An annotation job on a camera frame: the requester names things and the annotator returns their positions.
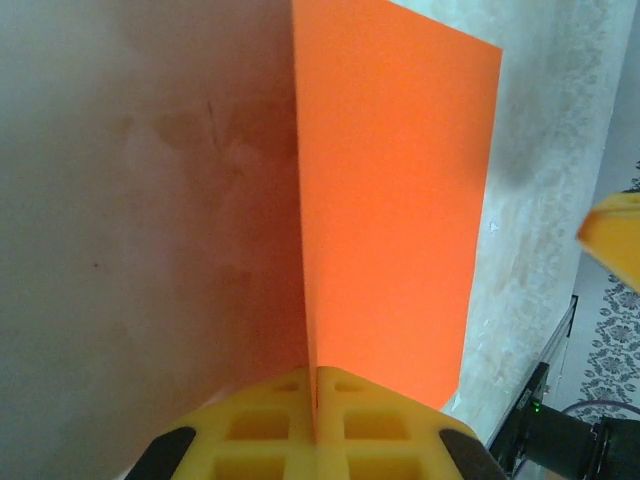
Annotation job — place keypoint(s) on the orange square paper sheet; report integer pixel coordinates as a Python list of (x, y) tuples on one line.
[(390, 200)]

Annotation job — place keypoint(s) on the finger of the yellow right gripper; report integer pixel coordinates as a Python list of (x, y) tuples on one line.
[(617, 235)]

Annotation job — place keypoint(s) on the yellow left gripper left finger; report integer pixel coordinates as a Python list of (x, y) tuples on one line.
[(250, 440)]

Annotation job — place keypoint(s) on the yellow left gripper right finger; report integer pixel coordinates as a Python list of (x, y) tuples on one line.
[(390, 440)]

